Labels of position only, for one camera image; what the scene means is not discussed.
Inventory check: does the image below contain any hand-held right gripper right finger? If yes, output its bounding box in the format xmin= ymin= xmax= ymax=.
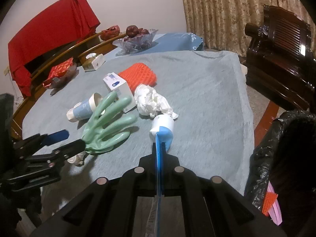
xmin=160 ymin=142 xmax=288 ymax=237

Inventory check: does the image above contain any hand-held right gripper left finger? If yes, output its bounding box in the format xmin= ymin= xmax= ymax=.
xmin=30 ymin=141 xmax=160 ymax=237

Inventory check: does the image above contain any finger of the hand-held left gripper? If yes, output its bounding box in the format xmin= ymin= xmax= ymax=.
xmin=51 ymin=138 xmax=87 ymax=161
xmin=13 ymin=129 xmax=70 ymax=151

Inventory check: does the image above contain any blue toothpaste tube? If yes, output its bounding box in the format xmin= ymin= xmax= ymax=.
xmin=146 ymin=115 xmax=176 ymax=237

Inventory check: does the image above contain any green rubber glove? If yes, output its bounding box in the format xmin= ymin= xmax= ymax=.
xmin=81 ymin=91 xmax=137 ymax=155

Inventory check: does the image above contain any black lined trash bin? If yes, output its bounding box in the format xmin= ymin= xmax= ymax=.
xmin=244 ymin=110 xmax=316 ymax=237

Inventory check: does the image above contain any orange foam net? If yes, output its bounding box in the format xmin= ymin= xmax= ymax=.
xmin=118 ymin=63 xmax=158 ymax=97
xmin=262 ymin=193 xmax=279 ymax=215

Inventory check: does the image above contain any small white tissue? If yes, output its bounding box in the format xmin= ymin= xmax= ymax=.
xmin=67 ymin=152 xmax=86 ymax=166

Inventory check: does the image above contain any blue paper cup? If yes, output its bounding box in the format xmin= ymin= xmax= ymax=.
xmin=66 ymin=93 xmax=103 ymax=123

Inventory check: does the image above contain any glass dish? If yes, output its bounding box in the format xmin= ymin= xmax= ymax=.
xmin=43 ymin=63 xmax=77 ymax=89

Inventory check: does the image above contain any white crumpled tissue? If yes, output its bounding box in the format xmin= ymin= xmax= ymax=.
xmin=134 ymin=83 xmax=179 ymax=120

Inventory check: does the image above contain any red patterned packet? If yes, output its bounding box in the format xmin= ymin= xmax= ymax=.
xmin=42 ymin=57 xmax=74 ymax=88

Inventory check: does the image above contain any black television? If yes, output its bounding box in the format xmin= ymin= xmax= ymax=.
xmin=23 ymin=46 xmax=82 ymax=76

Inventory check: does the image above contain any white cardboard box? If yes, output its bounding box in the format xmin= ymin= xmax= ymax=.
xmin=102 ymin=72 xmax=137 ymax=114

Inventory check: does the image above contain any white tissue box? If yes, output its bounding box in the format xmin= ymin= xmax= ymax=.
xmin=82 ymin=53 xmax=105 ymax=71

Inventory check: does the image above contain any red cloth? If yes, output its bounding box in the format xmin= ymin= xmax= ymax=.
xmin=7 ymin=0 xmax=100 ymax=98

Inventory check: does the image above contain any red carved ornament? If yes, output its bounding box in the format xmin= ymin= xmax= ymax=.
xmin=99 ymin=25 xmax=121 ymax=40

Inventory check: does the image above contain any glass fruit bowl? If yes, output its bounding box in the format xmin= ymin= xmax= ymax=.
xmin=113 ymin=28 xmax=158 ymax=53

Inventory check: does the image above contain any blue tablecloth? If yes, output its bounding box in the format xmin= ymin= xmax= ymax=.
xmin=116 ymin=32 xmax=204 ymax=56

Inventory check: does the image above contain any dark wooden armchair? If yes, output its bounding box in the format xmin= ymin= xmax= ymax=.
xmin=244 ymin=4 xmax=316 ymax=111

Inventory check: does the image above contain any patterned beige curtain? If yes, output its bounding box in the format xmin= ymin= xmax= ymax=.
xmin=179 ymin=0 xmax=309 ymax=57

